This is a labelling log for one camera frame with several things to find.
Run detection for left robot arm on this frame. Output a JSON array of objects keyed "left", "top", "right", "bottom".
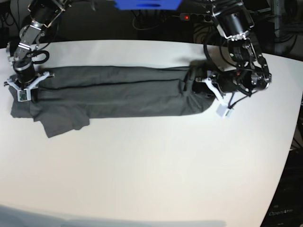
[{"left": 191, "top": 0, "right": 272, "bottom": 109}]

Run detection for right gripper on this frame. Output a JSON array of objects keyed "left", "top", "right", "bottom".
[{"left": 4, "top": 65, "right": 54, "bottom": 90}]

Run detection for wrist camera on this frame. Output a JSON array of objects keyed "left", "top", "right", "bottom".
[
  {"left": 17, "top": 88, "right": 31, "bottom": 102},
  {"left": 216, "top": 104, "right": 233, "bottom": 118}
]

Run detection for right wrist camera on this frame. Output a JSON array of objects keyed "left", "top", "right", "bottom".
[{"left": 17, "top": 88, "right": 31, "bottom": 102}]

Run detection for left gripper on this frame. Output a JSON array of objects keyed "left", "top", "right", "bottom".
[{"left": 195, "top": 70, "right": 272, "bottom": 106}]

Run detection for dark grey T-shirt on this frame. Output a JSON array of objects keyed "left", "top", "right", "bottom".
[{"left": 11, "top": 66, "right": 214, "bottom": 138}]

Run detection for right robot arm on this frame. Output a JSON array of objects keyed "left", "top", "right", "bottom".
[{"left": 5, "top": 0, "right": 72, "bottom": 93}]

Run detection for black OpenArm base box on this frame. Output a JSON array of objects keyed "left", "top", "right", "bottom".
[{"left": 261, "top": 149, "right": 303, "bottom": 227}]

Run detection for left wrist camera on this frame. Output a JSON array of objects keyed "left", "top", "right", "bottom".
[{"left": 216, "top": 104, "right": 233, "bottom": 118}]

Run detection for black power strip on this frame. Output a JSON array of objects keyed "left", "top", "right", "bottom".
[{"left": 179, "top": 13, "right": 212, "bottom": 23}]

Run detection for blue plastic bin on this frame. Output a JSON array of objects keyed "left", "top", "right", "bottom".
[{"left": 115, "top": 0, "right": 182, "bottom": 10}]

